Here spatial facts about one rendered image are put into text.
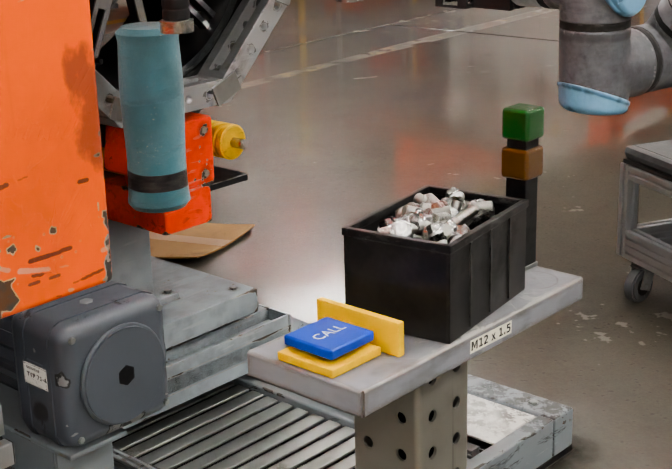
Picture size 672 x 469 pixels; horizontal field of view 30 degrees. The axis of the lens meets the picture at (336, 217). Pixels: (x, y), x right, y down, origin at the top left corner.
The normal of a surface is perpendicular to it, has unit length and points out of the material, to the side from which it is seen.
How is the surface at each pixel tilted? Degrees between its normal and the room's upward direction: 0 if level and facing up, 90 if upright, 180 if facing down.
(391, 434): 90
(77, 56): 90
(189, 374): 90
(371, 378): 0
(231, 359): 90
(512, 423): 0
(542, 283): 0
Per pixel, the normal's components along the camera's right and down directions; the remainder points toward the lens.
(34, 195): 0.75, 0.18
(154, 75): 0.28, 0.25
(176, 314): -0.03, -0.95
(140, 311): 0.68, -0.20
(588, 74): -0.32, 0.31
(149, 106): 0.06, 0.33
